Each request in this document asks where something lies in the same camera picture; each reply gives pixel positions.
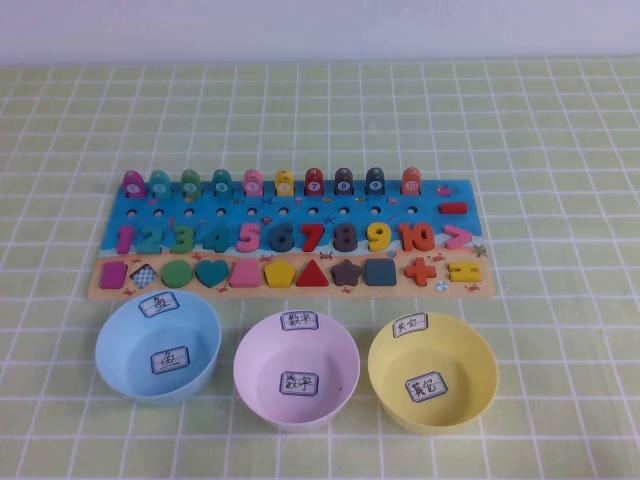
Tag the pink digit 5 piece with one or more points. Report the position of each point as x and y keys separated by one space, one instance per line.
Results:
x=249 y=228

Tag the red digit 7 piece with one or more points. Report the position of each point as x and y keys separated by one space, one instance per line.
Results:
x=314 y=228

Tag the red triangle piece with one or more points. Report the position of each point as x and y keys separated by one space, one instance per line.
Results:
x=312 y=277

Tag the brown star piece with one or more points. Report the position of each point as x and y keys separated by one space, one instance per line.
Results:
x=346 y=273

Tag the dark blue digit 6 piece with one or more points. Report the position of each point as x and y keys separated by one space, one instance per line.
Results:
x=278 y=240

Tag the blue beach puzzle board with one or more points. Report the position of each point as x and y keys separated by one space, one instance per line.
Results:
x=360 y=220

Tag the yellow pentagon piece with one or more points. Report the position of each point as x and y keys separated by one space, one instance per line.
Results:
x=281 y=275

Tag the yellow digit 9 piece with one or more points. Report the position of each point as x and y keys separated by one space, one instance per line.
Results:
x=382 y=242

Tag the dark blue square piece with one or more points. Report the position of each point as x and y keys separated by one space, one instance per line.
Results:
x=380 y=272

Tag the pink trapezoid piece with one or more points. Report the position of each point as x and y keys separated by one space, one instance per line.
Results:
x=245 y=276

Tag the orange number 10 piece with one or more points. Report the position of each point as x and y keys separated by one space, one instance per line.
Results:
x=406 y=237

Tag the dark teal digit 4 piece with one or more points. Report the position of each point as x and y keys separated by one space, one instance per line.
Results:
x=219 y=240

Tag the orange plus sign piece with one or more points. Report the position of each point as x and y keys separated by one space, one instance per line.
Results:
x=420 y=271

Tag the teal heart piece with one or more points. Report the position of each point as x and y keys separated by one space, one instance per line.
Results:
x=212 y=272

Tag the green digit 3 piece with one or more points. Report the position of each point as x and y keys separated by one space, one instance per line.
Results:
x=186 y=239

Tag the red minus sign piece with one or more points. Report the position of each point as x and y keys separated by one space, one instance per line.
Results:
x=453 y=207

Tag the pink labelled bowl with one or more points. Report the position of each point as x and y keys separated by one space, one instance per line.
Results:
x=260 y=365

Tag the pink greater-than sign piece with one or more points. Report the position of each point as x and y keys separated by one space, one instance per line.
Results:
x=462 y=236

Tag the yellow equals sign piece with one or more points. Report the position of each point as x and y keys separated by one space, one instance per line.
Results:
x=465 y=266

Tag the green circle piece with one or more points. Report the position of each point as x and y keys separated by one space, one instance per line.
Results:
x=176 y=274

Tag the teal digit 2 piece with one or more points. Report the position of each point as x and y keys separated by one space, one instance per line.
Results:
x=150 y=248

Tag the yellow labelled bowl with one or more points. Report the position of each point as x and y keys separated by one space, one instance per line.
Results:
x=465 y=365

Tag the magenta digit 1 piece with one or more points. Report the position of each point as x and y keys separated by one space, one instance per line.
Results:
x=127 y=240

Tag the magenta rectangle piece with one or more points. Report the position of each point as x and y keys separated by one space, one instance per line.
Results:
x=111 y=275

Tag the light blue labelled bowl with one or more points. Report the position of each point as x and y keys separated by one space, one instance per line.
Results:
x=125 y=360

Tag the red fish number 7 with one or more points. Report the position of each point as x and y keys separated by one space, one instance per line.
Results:
x=314 y=185

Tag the brown fish number 8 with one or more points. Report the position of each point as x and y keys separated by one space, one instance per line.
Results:
x=344 y=185

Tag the yellow fish number 6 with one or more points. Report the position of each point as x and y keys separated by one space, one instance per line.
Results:
x=284 y=185

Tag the dark blue fish number 9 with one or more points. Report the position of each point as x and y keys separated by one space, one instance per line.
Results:
x=375 y=185

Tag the pink fish number 5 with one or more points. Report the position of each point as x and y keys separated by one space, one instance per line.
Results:
x=253 y=185

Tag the orange fish number 10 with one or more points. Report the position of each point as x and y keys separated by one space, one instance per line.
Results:
x=411 y=184

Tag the dark teal fish number 4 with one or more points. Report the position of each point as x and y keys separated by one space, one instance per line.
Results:
x=222 y=186

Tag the green fish number 3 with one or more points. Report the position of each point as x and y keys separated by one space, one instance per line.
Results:
x=190 y=186

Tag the teal fish number 2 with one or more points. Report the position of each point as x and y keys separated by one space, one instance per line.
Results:
x=160 y=186

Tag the magenta fish number 1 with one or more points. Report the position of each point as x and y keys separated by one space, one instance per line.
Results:
x=134 y=186

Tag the green checked tablecloth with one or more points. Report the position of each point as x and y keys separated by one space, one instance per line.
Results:
x=550 y=150

